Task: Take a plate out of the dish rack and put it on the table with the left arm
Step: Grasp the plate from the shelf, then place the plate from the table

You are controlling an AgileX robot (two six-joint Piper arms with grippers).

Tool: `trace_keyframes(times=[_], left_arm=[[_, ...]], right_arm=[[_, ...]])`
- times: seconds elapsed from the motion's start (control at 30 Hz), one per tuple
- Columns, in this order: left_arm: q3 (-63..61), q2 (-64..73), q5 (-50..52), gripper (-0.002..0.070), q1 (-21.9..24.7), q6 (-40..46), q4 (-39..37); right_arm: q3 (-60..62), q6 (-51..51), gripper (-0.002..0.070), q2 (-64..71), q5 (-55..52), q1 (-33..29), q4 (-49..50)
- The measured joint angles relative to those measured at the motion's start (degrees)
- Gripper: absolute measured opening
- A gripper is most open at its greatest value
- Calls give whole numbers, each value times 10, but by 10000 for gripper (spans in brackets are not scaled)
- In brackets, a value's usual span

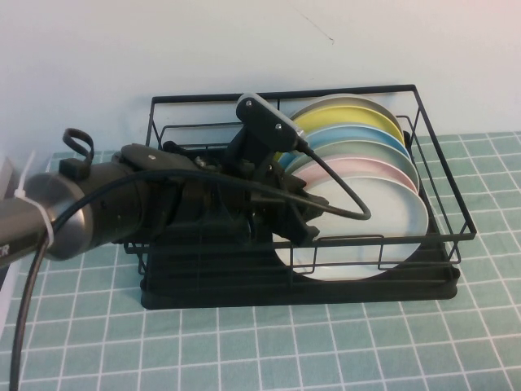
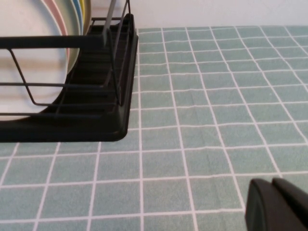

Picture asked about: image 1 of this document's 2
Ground long black cable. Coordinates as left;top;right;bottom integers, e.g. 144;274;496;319
0;136;372;391

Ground blue round plate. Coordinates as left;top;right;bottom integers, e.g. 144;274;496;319
279;124;412;165

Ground beige-grey round plate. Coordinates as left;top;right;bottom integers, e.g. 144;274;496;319
291;93;402;134

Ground black wire dish rack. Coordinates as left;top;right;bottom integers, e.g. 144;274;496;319
124;84;477;286

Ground short black cable loop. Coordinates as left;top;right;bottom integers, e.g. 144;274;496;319
60;127;96;164

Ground pink round plate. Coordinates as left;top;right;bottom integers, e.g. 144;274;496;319
291;157;421;195

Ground white zip tie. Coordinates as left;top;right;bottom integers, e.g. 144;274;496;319
14;149;56;245

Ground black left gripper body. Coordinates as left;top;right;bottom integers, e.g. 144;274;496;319
177;150;307;246

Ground white round plate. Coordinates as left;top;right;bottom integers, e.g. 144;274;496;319
273;181;430;283

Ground grey-green round plate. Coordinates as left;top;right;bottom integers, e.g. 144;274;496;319
284;140;420;192

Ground green checkered tablecloth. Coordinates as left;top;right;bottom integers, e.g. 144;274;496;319
0;132;521;391

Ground yellow round plate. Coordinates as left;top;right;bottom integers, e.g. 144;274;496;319
276;106;406;162

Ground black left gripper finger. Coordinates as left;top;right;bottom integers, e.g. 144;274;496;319
284;191;331;213
271;209;319;248

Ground black plastic drip tray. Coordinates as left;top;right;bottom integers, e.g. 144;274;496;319
139;130;461;310

